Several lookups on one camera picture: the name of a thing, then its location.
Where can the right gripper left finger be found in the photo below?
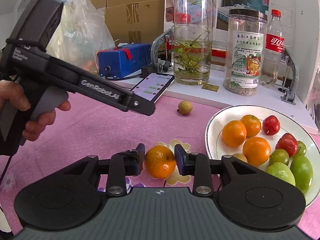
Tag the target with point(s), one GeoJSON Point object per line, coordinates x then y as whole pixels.
{"type": "Point", "coordinates": [76, 193]}

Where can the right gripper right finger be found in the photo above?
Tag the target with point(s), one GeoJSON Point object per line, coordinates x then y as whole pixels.
{"type": "Point", "coordinates": [246, 195]}

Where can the orange tangerine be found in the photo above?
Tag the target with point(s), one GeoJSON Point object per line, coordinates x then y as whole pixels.
{"type": "Point", "coordinates": [159, 162]}
{"type": "Point", "coordinates": [252, 125]}
{"type": "Point", "coordinates": [257, 151]}

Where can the red small apple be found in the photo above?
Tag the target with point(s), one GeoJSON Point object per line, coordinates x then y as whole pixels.
{"type": "Point", "coordinates": [271, 125]}
{"type": "Point", "coordinates": [288, 143]}

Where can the yellow-brown longan fruit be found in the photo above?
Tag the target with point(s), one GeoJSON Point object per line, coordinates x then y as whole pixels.
{"type": "Point", "coordinates": [185, 107]}

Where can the left hand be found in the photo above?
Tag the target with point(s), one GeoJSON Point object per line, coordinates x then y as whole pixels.
{"type": "Point", "coordinates": [11, 91]}

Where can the small green jujube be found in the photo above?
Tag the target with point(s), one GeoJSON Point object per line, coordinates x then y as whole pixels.
{"type": "Point", "coordinates": [301, 150]}
{"type": "Point", "coordinates": [279, 155]}

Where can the large green jujube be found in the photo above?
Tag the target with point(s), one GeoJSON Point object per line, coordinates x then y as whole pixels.
{"type": "Point", "coordinates": [302, 171]}

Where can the white plastic bag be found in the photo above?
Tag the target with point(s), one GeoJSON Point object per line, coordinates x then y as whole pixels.
{"type": "Point", "coordinates": [81, 34]}

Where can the orange tangerine in plate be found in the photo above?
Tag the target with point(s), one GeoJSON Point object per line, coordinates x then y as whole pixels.
{"type": "Point", "coordinates": [252, 125]}

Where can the blue power box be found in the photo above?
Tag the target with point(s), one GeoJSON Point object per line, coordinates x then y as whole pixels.
{"type": "Point", "coordinates": [124, 60]}

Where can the black smartphone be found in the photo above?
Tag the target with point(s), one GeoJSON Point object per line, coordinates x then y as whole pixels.
{"type": "Point", "coordinates": [153, 86]}

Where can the gold square sticker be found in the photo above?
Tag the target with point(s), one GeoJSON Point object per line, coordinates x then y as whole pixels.
{"type": "Point", "coordinates": [210, 87]}

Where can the cardboard box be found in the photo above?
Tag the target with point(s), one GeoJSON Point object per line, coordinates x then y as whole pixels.
{"type": "Point", "coordinates": [133, 21]}

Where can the cola plastic bottle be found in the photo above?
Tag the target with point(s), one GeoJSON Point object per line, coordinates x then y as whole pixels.
{"type": "Point", "coordinates": [274, 47]}

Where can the clear plastic tea jar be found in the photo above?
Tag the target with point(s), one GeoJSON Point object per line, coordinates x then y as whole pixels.
{"type": "Point", "coordinates": [245, 51]}

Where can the glass vase with plant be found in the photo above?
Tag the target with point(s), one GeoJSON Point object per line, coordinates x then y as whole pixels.
{"type": "Point", "coordinates": [192, 58]}

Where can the grey arch bracket right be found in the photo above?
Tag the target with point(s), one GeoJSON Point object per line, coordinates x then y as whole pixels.
{"type": "Point", "coordinates": [291, 79]}

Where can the grey arch bracket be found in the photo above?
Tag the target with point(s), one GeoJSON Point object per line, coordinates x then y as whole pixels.
{"type": "Point", "coordinates": [159, 52]}
{"type": "Point", "coordinates": [291, 79]}

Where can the grey arch bracket left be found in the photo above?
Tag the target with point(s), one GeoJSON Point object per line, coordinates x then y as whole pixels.
{"type": "Point", "coordinates": [159, 52]}

